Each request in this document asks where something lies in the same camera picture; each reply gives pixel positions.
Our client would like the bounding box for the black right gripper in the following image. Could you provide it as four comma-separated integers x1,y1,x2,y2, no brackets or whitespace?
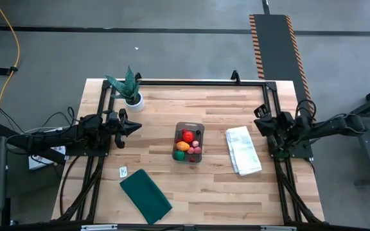
253,103,297,139

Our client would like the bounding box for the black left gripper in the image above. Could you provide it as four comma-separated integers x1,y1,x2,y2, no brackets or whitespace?
102,108,143,150

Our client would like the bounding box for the orange toy pumpkin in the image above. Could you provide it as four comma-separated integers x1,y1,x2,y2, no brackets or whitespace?
175,141,191,152

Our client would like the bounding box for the red toy tomato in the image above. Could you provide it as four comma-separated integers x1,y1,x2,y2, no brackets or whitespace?
182,130,195,144

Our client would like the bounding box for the translucent grey tupperware container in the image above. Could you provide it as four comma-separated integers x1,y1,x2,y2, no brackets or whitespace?
172,121,205,163

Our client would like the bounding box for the snake plant in white pot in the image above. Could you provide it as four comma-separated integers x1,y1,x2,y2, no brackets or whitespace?
104,65,145,113

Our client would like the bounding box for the white folded towel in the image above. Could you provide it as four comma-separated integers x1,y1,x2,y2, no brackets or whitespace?
225,125,263,176

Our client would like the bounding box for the black hazard-striped floor mat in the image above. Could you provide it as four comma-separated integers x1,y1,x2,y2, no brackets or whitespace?
249,13,317,123

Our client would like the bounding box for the dark green folded cloth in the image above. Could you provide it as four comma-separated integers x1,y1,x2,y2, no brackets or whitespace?
119,169,173,226

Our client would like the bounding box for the white printed cardboard box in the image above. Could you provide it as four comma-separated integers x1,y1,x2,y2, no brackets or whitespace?
27,127,67,171

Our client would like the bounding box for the black desk beam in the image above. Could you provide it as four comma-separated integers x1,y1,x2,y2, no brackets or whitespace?
0,122,67,166

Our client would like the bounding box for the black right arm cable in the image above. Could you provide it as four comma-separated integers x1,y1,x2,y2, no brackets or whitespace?
295,99,318,123

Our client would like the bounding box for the black aluminium table frame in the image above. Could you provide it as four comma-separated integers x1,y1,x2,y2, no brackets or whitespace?
51,78,326,225

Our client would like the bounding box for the silver aluminium bracket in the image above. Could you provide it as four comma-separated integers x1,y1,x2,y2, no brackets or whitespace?
80,224,118,231
260,225,297,231

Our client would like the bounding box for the yellow cable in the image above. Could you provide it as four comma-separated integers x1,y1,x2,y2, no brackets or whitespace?
0,0,21,123

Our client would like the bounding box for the black cable clamp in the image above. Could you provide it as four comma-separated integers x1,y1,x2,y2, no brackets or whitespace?
0,66,19,76

